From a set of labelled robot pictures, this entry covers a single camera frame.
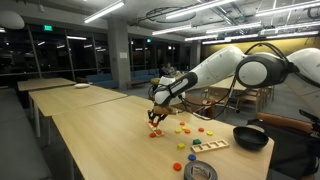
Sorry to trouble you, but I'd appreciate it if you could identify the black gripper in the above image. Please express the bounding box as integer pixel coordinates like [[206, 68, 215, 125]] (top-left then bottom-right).
[[147, 111, 169, 129]]

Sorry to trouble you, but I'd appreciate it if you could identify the blue sofa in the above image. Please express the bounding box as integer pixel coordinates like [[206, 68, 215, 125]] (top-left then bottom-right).
[[85, 73, 118, 90], [129, 68, 161, 83]]

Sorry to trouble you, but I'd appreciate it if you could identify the seated person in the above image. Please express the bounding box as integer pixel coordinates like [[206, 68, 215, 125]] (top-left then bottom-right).
[[160, 61, 177, 77]]

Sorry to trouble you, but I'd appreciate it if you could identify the wooden slotted tray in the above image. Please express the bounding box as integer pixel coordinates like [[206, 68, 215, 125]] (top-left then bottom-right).
[[190, 138, 230, 154]]

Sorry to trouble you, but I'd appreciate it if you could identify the white plate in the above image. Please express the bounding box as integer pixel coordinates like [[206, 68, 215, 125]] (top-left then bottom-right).
[[73, 82, 91, 89]]

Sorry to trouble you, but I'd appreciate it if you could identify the light wooden table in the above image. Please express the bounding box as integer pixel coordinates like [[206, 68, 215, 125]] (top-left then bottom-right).
[[28, 84, 128, 146], [17, 77, 78, 108]]

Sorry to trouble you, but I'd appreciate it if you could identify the black bowl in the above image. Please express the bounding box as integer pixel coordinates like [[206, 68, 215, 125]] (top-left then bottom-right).
[[232, 125, 270, 151]]

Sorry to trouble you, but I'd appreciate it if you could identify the light wooden chair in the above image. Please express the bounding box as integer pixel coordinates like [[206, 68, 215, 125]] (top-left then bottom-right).
[[235, 88, 264, 113], [264, 85, 278, 102]]

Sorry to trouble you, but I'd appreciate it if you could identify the brown leather chair top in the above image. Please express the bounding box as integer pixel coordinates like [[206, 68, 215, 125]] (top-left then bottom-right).
[[255, 111, 315, 135]]

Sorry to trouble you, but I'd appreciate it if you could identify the dark gray chair back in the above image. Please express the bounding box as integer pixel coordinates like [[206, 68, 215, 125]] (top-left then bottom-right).
[[266, 128, 320, 180]]

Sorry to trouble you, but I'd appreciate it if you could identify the white pendant lamp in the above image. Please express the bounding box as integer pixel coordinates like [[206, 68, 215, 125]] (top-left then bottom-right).
[[0, 9, 26, 30]]

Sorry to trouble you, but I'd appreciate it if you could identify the tan wrist mount plate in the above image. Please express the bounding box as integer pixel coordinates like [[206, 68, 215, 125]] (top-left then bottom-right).
[[153, 105, 178, 116]]

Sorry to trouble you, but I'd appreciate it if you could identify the gray duct tape roll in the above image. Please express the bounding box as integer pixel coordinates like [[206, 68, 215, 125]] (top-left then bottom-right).
[[183, 160, 219, 180]]

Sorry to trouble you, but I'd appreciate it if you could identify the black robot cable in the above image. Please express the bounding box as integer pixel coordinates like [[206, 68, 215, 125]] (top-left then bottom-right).
[[147, 42, 300, 122]]

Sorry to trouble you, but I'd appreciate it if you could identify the black ceiling cable loop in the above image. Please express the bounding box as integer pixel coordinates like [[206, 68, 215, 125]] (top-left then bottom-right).
[[145, 6, 198, 24]]

